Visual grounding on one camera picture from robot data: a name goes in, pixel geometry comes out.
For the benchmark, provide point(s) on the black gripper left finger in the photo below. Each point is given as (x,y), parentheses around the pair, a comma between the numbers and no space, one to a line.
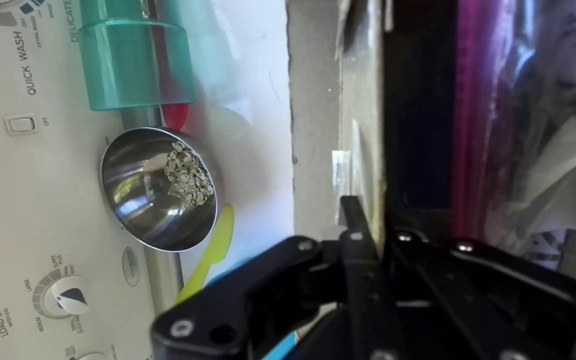
(280,292)

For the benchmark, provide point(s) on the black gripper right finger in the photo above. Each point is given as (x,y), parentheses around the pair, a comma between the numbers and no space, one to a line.
(501,306)

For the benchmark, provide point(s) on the green translucent plastic cup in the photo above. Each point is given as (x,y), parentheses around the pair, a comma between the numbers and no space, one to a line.
(128,61)

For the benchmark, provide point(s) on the white washing machine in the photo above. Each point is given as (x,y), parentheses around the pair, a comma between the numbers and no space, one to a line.
(34,200)

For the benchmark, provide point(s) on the yellow-green plastic spoon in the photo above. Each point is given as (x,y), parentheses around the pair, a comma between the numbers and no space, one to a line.
(215,246)

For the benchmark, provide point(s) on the oat flakes in bowl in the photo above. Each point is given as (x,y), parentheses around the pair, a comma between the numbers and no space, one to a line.
(188,173)

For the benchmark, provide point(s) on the small steel bowl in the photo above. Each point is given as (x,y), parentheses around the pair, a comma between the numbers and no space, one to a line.
(134,192)

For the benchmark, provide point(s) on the pink utensil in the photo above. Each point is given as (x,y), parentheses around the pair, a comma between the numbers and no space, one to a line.
(177,117)

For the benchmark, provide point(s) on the small washer knob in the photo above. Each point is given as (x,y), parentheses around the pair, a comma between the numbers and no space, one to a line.
(61,297)

